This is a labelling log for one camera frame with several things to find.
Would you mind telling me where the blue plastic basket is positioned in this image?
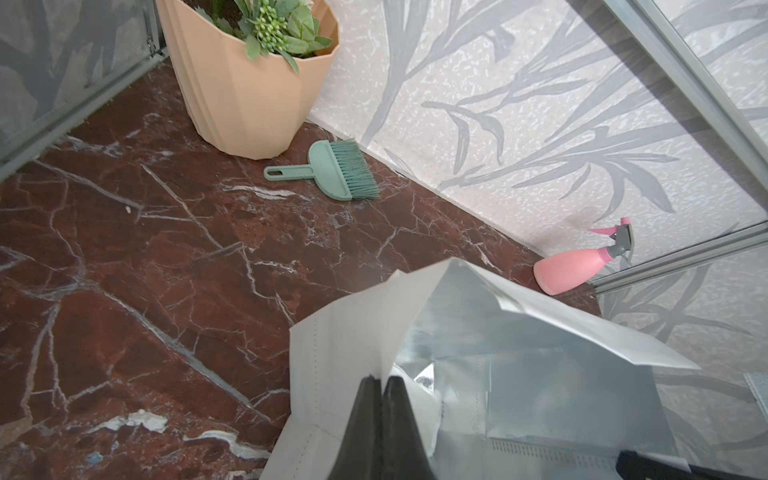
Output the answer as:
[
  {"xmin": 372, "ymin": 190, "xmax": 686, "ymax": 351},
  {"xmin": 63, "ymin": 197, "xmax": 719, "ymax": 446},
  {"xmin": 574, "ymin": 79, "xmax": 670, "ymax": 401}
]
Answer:
[{"xmin": 744, "ymin": 373, "xmax": 768, "ymax": 419}]

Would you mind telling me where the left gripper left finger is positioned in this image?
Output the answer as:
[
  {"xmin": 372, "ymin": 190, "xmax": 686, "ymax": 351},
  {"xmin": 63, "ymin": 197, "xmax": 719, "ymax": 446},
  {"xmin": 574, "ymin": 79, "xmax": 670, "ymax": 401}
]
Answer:
[{"xmin": 327, "ymin": 376, "xmax": 382, "ymax": 480}]

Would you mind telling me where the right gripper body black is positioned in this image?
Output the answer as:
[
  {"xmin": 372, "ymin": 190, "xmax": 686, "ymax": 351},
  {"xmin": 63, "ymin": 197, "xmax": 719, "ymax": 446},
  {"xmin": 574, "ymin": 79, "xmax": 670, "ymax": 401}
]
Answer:
[{"xmin": 615, "ymin": 450, "xmax": 756, "ymax": 480}]

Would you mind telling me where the peach flower pot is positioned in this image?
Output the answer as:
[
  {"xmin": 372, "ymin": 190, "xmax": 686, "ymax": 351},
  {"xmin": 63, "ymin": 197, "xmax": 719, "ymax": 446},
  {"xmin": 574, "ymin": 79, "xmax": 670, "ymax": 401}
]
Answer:
[{"xmin": 157, "ymin": 0, "xmax": 341, "ymax": 160}]

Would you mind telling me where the white insulated delivery bag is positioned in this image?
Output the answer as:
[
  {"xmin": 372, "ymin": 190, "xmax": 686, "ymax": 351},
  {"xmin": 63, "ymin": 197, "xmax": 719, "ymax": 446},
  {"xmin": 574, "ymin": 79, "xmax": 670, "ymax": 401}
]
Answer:
[{"xmin": 263, "ymin": 259, "xmax": 693, "ymax": 479}]

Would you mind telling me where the green hand brush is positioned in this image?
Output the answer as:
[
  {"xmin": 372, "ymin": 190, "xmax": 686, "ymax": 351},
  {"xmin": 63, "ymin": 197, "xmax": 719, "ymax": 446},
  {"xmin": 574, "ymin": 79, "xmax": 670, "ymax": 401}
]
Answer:
[{"xmin": 264, "ymin": 140, "xmax": 379, "ymax": 201}]

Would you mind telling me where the pink spray bottle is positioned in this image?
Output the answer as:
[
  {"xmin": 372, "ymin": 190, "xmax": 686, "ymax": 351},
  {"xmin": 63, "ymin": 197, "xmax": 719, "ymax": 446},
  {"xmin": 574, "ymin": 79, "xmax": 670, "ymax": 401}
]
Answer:
[{"xmin": 533, "ymin": 217, "xmax": 635, "ymax": 296}]

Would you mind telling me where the green white artificial plant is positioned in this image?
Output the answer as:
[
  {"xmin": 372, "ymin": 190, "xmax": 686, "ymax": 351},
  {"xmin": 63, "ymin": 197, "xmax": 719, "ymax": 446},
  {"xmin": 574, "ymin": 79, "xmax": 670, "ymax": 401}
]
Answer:
[{"xmin": 187, "ymin": 0, "xmax": 332, "ymax": 72}]

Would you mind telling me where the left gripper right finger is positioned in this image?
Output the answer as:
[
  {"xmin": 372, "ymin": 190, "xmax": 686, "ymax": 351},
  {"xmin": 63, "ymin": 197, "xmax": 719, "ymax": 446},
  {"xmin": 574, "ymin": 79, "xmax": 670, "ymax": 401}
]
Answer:
[{"xmin": 383, "ymin": 376, "xmax": 435, "ymax": 480}]

